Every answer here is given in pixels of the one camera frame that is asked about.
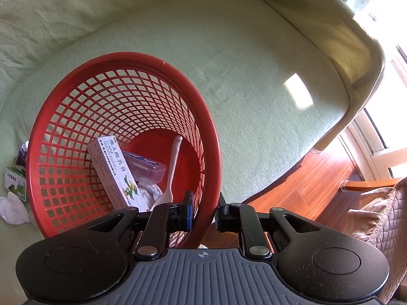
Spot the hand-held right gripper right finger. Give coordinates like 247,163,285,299
214,192,333,258

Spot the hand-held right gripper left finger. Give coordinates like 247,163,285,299
86,191,194,259

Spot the white tissue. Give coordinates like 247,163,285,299
137,181,164,208
0,195,34,226

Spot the red plastic mesh basket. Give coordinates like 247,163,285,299
25,51,222,250

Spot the white plastic spoon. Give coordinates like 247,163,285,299
149,135,183,212

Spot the clear plastic box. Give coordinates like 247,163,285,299
122,151,167,185

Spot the white box with green print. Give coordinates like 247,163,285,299
86,136,150,212

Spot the purple scrunchie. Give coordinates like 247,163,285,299
14,141,30,167

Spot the green and grey medicine box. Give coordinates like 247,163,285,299
4,166,28,202

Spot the chair with quilted cover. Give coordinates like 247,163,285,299
342,178,407,305

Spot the sofa with green cover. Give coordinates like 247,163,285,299
0,0,385,305

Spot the window frame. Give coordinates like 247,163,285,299
337,6,407,181

